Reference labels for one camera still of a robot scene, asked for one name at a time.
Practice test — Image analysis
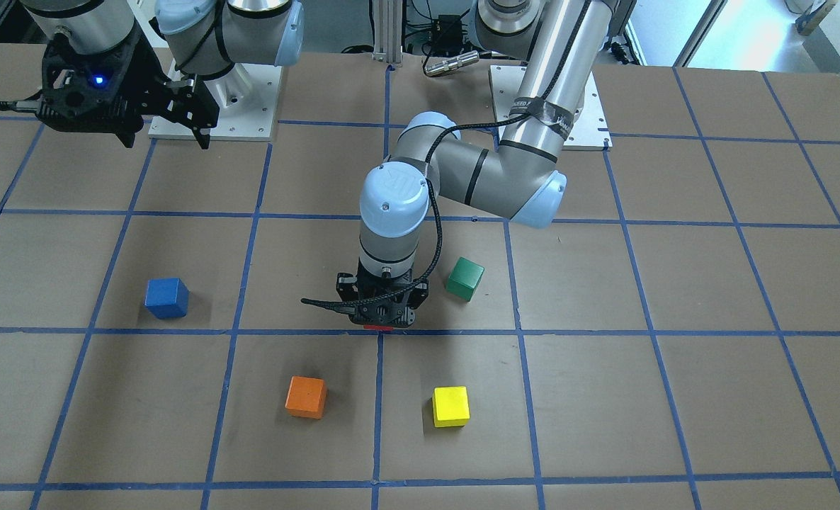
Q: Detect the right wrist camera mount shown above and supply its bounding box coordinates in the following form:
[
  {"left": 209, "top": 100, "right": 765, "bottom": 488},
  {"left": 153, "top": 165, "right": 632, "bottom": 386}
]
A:
[{"left": 0, "top": 33, "right": 140, "bottom": 135}]

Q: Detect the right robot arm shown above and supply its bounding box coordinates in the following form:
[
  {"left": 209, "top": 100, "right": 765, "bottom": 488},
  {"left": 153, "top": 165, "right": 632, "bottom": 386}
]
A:
[{"left": 0, "top": 1, "right": 305, "bottom": 149}]

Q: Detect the silver cylinder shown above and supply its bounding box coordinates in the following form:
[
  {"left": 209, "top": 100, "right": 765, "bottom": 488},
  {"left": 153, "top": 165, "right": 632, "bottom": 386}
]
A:
[{"left": 423, "top": 50, "right": 479, "bottom": 78}]

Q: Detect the yellow block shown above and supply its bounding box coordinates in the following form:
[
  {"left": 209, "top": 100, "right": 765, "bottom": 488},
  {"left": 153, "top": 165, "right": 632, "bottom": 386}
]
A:
[{"left": 431, "top": 385, "right": 470, "bottom": 427}]

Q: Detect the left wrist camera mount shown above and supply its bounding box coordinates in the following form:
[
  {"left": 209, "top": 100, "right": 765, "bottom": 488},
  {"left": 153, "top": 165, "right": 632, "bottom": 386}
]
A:
[{"left": 335, "top": 280, "right": 428, "bottom": 330}]

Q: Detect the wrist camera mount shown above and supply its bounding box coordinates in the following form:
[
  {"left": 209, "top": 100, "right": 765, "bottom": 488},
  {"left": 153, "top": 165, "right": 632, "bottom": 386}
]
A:
[
  {"left": 0, "top": 33, "right": 140, "bottom": 135},
  {"left": 335, "top": 280, "right": 428, "bottom": 330}
]

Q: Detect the green block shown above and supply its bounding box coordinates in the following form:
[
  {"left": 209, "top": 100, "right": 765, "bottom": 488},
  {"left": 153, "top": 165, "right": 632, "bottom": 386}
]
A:
[{"left": 445, "top": 257, "right": 485, "bottom": 302}]

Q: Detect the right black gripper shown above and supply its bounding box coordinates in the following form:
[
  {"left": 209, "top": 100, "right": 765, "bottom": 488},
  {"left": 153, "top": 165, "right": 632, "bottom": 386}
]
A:
[{"left": 38, "top": 32, "right": 220, "bottom": 149}]

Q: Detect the orange block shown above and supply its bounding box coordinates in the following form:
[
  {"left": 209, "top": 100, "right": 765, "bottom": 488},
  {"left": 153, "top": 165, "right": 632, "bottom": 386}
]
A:
[{"left": 285, "top": 375, "right": 327, "bottom": 419}]

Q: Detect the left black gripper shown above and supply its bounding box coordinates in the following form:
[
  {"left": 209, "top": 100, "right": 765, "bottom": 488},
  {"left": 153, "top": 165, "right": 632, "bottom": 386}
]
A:
[{"left": 335, "top": 266, "right": 429, "bottom": 328}]

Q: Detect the blue block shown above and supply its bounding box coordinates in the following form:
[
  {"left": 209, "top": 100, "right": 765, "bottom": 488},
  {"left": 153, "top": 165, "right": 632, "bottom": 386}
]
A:
[{"left": 144, "top": 277, "right": 189, "bottom": 319}]

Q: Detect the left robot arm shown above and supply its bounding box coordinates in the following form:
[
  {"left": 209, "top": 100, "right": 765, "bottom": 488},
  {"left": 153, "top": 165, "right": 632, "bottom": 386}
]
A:
[{"left": 315, "top": 1, "right": 618, "bottom": 327}]

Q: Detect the aluminium frame post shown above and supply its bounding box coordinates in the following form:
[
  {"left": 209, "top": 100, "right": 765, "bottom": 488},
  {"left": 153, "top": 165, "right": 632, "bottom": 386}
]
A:
[{"left": 370, "top": 0, "right": 406, "bottom": 69}]

